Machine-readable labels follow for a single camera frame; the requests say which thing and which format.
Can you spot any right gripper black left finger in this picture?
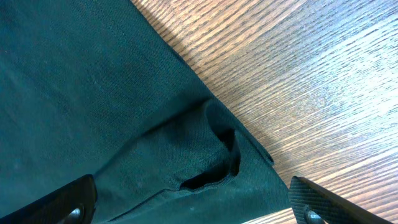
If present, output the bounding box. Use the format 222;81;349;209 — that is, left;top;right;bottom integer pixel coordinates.
1;174;98;224

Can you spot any black t-shirt with logo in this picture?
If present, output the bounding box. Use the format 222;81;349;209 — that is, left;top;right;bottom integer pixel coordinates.
1;1;289;223

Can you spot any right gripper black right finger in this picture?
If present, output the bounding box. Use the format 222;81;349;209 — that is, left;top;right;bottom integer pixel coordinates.
289;176;392;224

